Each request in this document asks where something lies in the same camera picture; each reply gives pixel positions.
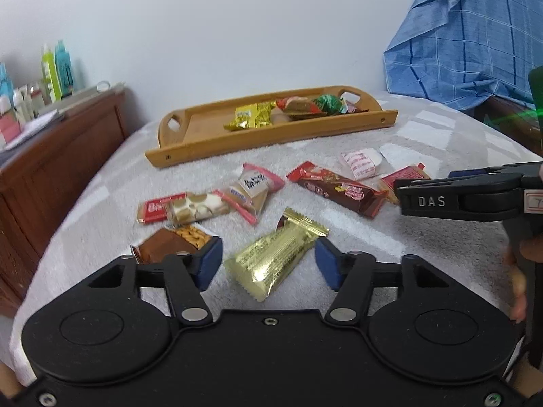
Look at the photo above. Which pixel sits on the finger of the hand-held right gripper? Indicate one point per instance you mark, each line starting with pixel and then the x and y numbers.
pixel 471 173

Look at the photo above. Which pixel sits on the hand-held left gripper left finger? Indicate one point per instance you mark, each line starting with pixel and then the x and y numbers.
pixel 210 260

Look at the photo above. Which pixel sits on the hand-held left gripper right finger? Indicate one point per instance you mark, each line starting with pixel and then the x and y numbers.
pixel 327 263

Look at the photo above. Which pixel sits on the brown nut snack packet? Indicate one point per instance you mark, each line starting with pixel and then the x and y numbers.
pixel 169 243

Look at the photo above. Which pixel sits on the gold foil snack packet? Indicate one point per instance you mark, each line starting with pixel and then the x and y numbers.
pixel 275 258

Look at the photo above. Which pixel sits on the red wafer packet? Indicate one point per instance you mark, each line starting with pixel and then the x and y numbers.
pixel 403 178

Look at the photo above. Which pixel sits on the brown chocolate bar packet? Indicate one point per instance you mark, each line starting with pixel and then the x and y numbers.
pixel 339 188

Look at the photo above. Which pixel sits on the red biscuit packet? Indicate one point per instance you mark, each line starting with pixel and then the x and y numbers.
pixel 152 211

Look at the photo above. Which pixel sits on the pink edged clear candy packet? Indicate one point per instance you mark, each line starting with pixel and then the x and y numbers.
pixel 254 190

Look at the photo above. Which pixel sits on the white pink snack packet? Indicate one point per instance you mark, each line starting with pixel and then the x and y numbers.
pixel 359 164

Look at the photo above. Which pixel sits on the wooden tray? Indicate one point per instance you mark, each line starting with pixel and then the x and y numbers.
pixel 199 135

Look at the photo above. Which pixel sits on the yellow snack packet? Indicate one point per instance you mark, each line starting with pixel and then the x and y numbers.
pixel 265 114
pixel 242 118

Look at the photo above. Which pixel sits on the red pistachio bag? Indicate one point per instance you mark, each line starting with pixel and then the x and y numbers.
pixel 299 108

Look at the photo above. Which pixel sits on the green pea packet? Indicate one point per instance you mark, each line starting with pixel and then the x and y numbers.
pixel 328 104

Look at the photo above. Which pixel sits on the person's right hand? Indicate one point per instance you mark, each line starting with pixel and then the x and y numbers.
pixel 519 296

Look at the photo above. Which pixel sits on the blue plaid cloth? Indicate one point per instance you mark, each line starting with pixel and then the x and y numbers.
pixel 471 38

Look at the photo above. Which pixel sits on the brown wooden cabinet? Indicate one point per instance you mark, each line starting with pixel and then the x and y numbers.
pixel 55 169

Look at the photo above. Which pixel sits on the white flat tray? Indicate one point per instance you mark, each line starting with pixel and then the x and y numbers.
pixel 89 93

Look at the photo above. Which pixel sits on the pink box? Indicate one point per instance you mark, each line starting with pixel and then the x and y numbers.
pixel 9 129

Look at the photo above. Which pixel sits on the green bottle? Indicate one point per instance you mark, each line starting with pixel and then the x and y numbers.
pixel 51 74

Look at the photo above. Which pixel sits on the small teal bottle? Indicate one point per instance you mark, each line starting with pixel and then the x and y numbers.
pixel 5 84

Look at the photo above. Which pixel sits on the brown wooden chair frame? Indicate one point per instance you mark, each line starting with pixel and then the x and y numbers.
pixel 509 123

